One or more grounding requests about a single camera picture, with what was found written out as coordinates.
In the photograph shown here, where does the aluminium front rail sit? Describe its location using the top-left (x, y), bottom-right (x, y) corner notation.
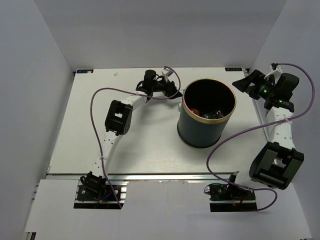
top-left (45, 173), bottom-right (219, 181)

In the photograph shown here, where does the dark round bin gold rim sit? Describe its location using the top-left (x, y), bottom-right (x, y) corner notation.
top-left (177, 78), bottom-right (237, 149)

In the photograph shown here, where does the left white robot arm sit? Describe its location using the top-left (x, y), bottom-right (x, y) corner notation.
top-left (80, 66), bottom-right (183, 200)

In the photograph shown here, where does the left blue table sticker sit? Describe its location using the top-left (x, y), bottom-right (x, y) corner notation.
top-left (75, 69), bottom-right (94, 74)

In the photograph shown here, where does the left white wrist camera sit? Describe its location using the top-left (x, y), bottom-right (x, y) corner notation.
top-left (161, 66), bottom-right (174, 82)

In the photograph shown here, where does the orange plastic bottle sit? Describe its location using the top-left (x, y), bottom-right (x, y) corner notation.
top-left (190, 108), bottom-right (201, 116)

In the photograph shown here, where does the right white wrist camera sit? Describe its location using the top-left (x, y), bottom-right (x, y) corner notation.
top-left (264, 62), bottom-right (283, 86)

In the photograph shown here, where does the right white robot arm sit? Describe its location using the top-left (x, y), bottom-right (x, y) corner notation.
top-left (225, 68), bottom-right (304, 200)

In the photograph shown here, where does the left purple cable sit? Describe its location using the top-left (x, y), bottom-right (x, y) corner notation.
top-left (90, 65), bottom-right (181, 210)

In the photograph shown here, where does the right blue table sticker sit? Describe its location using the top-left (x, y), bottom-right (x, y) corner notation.
top-left (224, 67), bottom-right (243, 72)

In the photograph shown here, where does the blue table sticker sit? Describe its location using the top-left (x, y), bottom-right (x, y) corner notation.
top-left (224, 67), bottom-right (243, 72)
top-left (75, 69), bottom-right (94, 74)

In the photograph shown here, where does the purple cable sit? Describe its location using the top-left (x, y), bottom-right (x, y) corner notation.
top-left (90, 65), bottom-right (181, 210)
top-left (206, 62), bottom-right (315, 212)

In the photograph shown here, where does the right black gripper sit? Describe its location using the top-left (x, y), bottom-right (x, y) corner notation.
top-left (232, 69), bottom-right (277, 100)

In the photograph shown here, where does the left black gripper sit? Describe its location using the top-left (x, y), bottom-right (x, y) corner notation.
top-left (151, 75), bottom-right (183, 100)

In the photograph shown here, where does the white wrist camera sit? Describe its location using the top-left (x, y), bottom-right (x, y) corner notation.
top-left (264, 62), bottom-right (283, 86)
top-left (161, 66), bottom-right (174, 82)

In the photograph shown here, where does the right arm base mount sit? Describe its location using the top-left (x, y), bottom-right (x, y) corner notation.
top-left (203, 174), bottom-right (258, 213)

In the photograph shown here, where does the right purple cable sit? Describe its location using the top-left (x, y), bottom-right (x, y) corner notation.
top-left (206, 62), bottom-right (315, 212)

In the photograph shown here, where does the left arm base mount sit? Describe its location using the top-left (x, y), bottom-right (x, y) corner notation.
top-left (73, 183), bottom-right (121, 210)

